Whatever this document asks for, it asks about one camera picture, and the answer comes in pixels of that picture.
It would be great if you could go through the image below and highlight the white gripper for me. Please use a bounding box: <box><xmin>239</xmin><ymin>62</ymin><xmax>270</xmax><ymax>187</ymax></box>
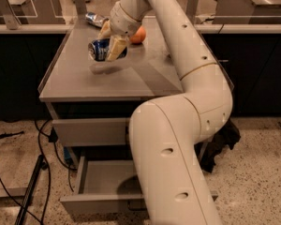
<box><xmin>97</xmin><ymin>1</ymin><xmax>141</xmax><ymax>62</ymax></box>

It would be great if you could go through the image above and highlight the blue pepsi can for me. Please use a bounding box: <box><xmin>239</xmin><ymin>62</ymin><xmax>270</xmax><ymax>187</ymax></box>
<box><xmin>88</xmin><ymin>38</ymin><xmax>127</xmax><ymax>62</ymax></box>

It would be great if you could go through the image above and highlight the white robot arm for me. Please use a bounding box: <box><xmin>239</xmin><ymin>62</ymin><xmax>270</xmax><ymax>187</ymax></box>
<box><xmin>99</xmin><ymin>0</ymin><xmax>232</xmax><ymax>225</ymax></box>

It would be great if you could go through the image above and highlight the grey drawer cabinet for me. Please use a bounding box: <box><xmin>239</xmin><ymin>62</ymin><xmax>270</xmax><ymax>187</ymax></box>
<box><xmin>37</xmin><ymin>16</ymin><xmax>235</xmax><ymax>171</ymax></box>

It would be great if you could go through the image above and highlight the grey upper drawer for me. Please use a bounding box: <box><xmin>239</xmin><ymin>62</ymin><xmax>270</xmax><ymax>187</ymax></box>
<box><xmin>52</xmin><ymin>118</ymin><xmax>128</xmax><ymax>147</ymax></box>

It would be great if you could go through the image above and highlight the grey open lower drawer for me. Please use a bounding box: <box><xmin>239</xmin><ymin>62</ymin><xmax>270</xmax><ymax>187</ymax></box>
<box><xmin>61</xmin><ymin>150</ymin><xmax>217</xmax><ymax>219</ymax></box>

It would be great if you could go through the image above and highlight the crumpled blue chip bag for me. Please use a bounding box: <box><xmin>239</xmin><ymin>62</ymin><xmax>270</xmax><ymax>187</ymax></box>
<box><xmin>85</xmin><ymin>12</ymin><xmax>108</xmax><ymax>28</ymax></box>

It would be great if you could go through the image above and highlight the orange fruit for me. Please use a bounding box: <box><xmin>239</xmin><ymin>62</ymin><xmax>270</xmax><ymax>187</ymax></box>
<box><xmin>129</xmin><ymin>26</ymin><xmax>146</xmax><ymax>44</ymax></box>

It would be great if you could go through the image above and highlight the clear acrylic barrier panel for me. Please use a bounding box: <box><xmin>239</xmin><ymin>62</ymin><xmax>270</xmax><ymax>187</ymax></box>
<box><xmin>0</xmin><ymin>0</ymin><xmax>281</xmax><ymax>24</ymax></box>

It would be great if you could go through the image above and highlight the dark cloth on floor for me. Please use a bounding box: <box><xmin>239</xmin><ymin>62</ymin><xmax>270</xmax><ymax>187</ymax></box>
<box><xmin>194</xmin><ymin>120</ymin><xmax>241</xmax><ymax>173</ymax></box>

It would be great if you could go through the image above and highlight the black bar on floor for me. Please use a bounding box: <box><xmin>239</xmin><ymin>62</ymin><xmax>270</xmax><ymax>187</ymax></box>
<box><xmin>15</xmin><ymin>155</ymin><xmax>44</xmax><ymax>225</ymax></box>

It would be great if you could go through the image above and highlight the black cable on floor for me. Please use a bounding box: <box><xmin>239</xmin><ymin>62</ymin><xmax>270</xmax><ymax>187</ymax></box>
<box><xmin>0</xmin><ymin>119</ymin><xmax>78</xmax><ymax>225</ymax></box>

